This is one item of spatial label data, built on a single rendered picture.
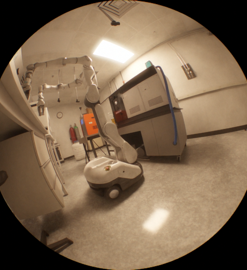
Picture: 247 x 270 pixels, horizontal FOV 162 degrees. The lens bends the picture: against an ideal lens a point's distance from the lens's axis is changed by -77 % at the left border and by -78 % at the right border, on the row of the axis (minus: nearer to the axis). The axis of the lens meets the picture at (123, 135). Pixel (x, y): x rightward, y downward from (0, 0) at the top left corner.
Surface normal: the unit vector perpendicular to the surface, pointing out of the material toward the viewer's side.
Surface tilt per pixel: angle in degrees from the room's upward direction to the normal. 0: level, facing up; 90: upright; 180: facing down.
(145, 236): 0
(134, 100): 90
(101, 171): 39
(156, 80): 90
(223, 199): 0
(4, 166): 90
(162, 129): 90
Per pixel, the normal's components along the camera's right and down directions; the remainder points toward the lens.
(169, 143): -0.72, 0.24
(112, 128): 0.57, -0.11
